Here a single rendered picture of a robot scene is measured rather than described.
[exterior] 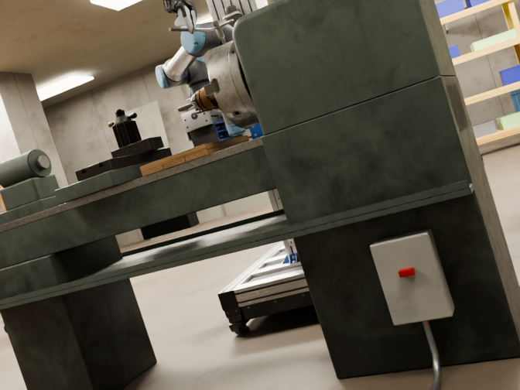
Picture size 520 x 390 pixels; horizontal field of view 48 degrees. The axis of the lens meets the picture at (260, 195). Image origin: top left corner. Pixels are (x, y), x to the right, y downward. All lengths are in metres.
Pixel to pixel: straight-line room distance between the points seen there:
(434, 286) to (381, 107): 0.55
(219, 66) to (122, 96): 9.97
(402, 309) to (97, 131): 10.85
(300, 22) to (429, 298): 0.93
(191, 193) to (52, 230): 0.72
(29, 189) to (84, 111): 9.74
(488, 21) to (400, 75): 8.70
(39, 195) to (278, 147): 1.25
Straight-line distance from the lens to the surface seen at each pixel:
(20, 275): 2.77
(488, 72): 10.42
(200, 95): 2.25
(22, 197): 2.83
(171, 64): 2.85
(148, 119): 11.46
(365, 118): 1.83
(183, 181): 2.18
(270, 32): 1.93
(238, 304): 2.91
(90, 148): 12.48
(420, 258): 1.79
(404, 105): 1.81
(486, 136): 7.98
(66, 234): 2.57
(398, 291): 1.84
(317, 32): 1.88
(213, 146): 2.14
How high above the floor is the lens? 0.78
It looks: 3 degrees down
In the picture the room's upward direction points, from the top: 18 degrees counter-clockwise
